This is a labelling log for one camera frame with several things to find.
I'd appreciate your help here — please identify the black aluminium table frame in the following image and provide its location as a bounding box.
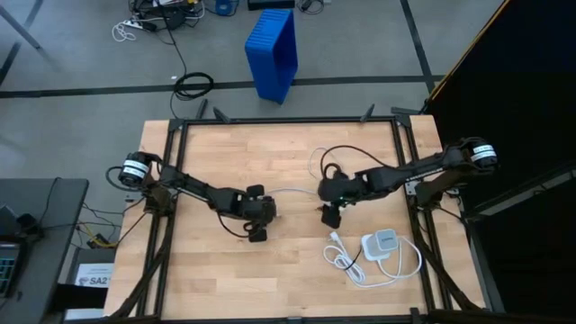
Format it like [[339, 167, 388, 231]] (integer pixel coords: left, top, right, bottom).
[[107, 103, 491, 324]]

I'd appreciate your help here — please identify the grey metal leg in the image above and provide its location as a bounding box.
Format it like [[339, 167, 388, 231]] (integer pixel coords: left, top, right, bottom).
[[0, 0, 46, 86]]

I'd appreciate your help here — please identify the black zip tie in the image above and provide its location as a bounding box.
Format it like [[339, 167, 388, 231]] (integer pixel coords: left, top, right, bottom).
[[344, 246, 364, 272]]

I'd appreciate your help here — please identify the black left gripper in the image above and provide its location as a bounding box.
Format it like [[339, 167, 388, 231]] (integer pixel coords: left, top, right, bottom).
[[231, 184, 279, 243]]

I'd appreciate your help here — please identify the white power cord with plug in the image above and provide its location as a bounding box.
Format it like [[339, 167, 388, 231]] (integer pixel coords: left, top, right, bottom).
[[322, 230, 423, 289]]

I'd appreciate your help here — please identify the white USB cable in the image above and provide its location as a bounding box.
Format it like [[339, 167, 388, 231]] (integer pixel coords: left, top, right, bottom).
[[267, 146, 337, 197]]

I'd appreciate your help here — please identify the black left base cable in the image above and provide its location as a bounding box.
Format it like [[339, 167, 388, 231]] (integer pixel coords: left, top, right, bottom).
[[105, 165, 137, 194]]

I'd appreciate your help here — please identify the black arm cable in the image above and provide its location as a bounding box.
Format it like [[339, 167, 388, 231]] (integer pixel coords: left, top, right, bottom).
[[319, 144, 391, 181], [216, 211, 254, 239]]

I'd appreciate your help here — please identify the black coiled floor cable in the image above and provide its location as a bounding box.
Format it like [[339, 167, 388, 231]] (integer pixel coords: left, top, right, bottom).
[[169, 71, 216, 119]]

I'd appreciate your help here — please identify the black floor cable pile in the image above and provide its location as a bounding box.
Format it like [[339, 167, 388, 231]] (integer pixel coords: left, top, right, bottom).
[[128, 0, 206, 33]]

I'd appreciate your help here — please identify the blue floor object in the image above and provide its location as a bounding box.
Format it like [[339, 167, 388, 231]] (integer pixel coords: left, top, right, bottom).
[[214, 0, 240, 17]]

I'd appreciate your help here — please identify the black partition with yellow edge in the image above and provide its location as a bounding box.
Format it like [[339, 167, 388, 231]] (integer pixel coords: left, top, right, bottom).
[[425, 0, 576, 324]]

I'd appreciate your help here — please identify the yellow cable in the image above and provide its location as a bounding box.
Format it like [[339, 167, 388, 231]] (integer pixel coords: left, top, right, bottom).
[[83, 222, 119, 249]]

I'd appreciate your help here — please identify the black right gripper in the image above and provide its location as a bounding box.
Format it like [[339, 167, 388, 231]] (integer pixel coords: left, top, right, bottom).
[[318, 173, 364, 230]]

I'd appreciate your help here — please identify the black box with SA2 label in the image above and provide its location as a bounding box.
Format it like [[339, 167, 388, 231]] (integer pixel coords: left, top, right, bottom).
[[67, 247, 116, 290]]

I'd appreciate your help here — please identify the white tower power strip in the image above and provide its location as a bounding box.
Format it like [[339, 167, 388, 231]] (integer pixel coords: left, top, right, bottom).
[[360, 228, 401, 263]]

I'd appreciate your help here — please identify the black flat box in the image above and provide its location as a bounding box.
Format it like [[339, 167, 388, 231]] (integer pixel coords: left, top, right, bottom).
[[247, 0, 296, 12]]

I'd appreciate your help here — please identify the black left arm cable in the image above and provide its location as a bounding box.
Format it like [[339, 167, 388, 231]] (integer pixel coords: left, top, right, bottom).
[[216, 211, 254, 239]]

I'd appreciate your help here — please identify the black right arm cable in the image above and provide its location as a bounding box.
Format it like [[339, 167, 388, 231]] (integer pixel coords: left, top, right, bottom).
[[319, 144, 391, 181]]

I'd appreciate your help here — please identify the black desk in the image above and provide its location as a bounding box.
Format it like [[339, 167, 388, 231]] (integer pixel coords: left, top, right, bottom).
[[0, 177, 90, 324]]

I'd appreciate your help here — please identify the white floor power strip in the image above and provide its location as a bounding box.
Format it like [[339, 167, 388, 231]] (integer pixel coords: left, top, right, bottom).
[[111, 17, 149, 44]]

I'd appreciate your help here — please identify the blue plastic crate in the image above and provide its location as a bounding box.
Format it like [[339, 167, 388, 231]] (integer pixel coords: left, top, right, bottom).
[[244, 8, 300, 105]]

